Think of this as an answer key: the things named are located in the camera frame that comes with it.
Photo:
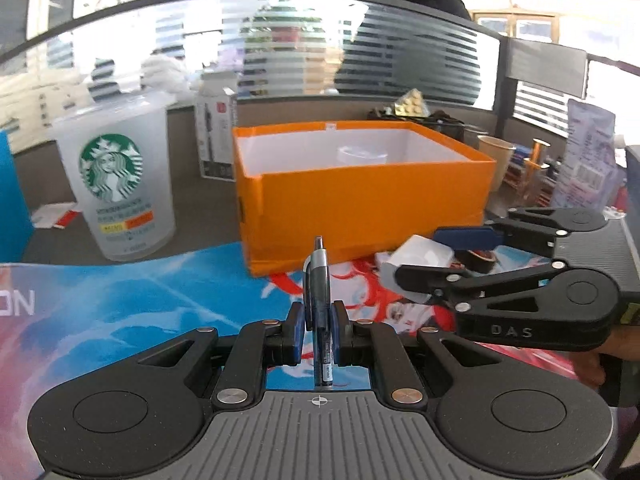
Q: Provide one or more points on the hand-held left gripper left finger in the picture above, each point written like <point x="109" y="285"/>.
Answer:
<point x="297" y="332"/>

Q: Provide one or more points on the person's right hand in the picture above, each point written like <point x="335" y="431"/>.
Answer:
<point x="607" y="360"/>

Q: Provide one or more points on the grey white carton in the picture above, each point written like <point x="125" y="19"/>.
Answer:
<point x="215" y="130"/>

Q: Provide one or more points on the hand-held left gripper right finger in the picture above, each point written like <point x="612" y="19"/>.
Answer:
<point x="334" y="335"/>

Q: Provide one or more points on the white red paper packet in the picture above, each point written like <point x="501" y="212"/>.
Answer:
<point x="55" y="215"/>

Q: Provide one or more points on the blue paper bag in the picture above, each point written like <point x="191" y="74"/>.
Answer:
<point x="12" y="195"/>

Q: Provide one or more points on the orange cardboard box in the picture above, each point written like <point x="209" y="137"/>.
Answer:
<point x="360" y="200"/>

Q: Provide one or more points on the yellow pill blister pack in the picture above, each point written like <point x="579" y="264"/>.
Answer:
<point x="409" y="102"/>

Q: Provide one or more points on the black tape roll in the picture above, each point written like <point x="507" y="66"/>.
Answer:
<point x="477" y="260"/>

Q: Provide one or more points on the grey side partition panel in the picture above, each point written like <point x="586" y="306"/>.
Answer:
<point x="545" y="70"/>

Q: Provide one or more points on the frosted plastic cup green logo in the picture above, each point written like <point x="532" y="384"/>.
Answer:
<point x="117" y="175"/>

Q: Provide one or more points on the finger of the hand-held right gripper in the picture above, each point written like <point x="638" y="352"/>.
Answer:
<point x="465" y="238"/>
<point x="425" y="276"/>

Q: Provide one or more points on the potted plant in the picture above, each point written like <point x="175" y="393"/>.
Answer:
<point x="282" y="25"/>

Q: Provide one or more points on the blue silver ballpoint pen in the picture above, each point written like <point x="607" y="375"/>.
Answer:
<point x="320" y="285"/>

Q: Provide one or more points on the gold perfume bottle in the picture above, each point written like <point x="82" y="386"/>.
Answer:
<point x="535" y="170"/>

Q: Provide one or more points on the striped glass desk partition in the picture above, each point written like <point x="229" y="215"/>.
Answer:
<point x="200" y="45"/>

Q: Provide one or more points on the black office chair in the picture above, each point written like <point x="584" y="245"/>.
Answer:
<point x="106" y="77"/>

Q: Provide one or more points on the white pink snack bag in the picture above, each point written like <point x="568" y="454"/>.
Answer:
<point x="585" y="155"/>

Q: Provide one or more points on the blue printed desk mat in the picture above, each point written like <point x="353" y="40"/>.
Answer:
<point x="125" y="310"/>

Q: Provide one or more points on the black mesh desk organizer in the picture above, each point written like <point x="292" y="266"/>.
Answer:
<point x="450" y="122"/>

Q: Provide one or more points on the wooden window frame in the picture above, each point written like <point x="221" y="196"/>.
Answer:
<point x="515" y="25"/>

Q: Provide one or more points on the tan paper cup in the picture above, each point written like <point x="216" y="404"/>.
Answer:
<point x="495" y="160"/>

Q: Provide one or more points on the white plastic case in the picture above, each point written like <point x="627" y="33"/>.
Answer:
<point x="417" y="255"/>

